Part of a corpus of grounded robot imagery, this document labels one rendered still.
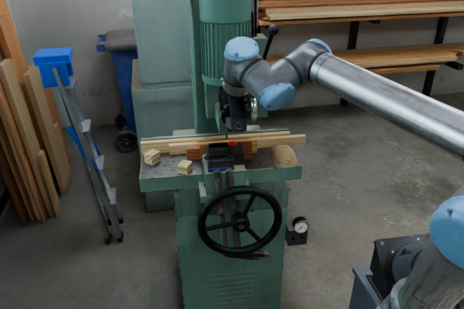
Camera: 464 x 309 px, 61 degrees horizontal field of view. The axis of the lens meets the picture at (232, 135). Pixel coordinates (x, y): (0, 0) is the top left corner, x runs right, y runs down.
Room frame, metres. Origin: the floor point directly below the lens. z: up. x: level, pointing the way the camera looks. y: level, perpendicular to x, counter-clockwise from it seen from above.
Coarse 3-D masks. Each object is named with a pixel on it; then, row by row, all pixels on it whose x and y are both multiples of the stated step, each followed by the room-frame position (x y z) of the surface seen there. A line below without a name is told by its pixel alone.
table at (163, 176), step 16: (176, 160) 1.28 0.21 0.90; (192, 160) 1.28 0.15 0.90; (256, 160) 1.28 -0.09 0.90; (272, 160) 1.28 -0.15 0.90; (144, 176) 1.17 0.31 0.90; (160, 176) 1.17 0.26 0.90; (176, 176) 1.18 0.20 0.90; (192, 176) 1.18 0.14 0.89; (256, 176) 1.22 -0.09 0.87; (272, 176) 1.23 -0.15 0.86; (288, 176) 1.23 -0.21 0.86
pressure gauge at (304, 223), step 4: (296, 220) 1.19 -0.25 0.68; (300, 220) 1.18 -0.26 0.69; (304, 220) 1.18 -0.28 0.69; (292, 224) 1.19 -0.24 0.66; (296, 224) 1.18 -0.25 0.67; (300, 224) 1.18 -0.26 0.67; (304, 224) 1.18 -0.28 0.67; (308, 224) 1.18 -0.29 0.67; (296, 228) 1.18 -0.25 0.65; (300, 228) 1.18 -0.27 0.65; (304, 228) 1.18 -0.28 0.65; (308, 228) 1.18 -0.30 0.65; (300, 232) 1.18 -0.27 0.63
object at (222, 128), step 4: (216, 104) 1.43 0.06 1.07; (216, 108) 1.40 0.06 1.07; (216, 112) 1.40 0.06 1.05; (220, 112) 1.35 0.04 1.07; (216, 116) 1.40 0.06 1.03; (220, 116) 1.32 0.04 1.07; (216, 120) 1.40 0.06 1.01; (220, 120) 1.31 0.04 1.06; (220, 124) 1.31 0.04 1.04; (224, 124) 1.32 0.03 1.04; (220, 128) 1.31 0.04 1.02; (224, 128) 1.32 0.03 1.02; (220, 132) 1.31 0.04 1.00; (224, 132) 1.32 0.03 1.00
